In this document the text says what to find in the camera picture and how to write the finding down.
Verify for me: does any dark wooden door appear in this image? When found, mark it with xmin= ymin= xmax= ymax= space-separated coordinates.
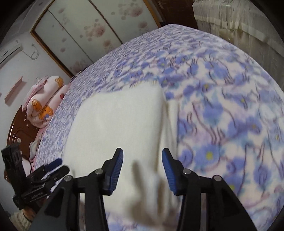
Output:
xmin=153 ymin=0 xmax=198 ymax=29

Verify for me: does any cream ruffled furniture cover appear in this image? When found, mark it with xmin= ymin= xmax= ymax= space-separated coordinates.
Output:
xmin=193 ymin=1 xmax=283 ymax=86

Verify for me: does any pink wall shelf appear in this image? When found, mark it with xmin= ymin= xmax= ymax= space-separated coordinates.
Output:
xmin=4 ymin=77 xmax=23 ymax=104

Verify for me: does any floral sliding wardrobe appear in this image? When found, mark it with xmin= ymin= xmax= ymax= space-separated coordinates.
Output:
xmin=28 ymin=0 xmax=160 ymax=77

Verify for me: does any white wall air conditioner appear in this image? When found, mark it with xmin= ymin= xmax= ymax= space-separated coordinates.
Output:
xmin=0 ymin=39 xmax=22 ymax=68

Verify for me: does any black cable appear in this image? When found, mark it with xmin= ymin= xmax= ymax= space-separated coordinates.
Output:
xmin=21 ymin=43 xmax=40 ymax=61

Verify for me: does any white fleece cardigan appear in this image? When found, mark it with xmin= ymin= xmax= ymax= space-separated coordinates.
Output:
xmin=63 ymin=83 xmax=179 ymax=230

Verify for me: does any blue floral bed blanket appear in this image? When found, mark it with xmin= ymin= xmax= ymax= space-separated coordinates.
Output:
xmin=36 ymin=25 xmax=283 ymax=230

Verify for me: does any person's left hand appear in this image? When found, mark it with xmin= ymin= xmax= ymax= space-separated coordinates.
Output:
xmin=23 ymin=198 xmax=47 ymax=222

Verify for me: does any pink bear-print folded quilt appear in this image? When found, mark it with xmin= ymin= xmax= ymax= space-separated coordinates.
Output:
xmin=22 ymin=76 xmax=71 ymax=128

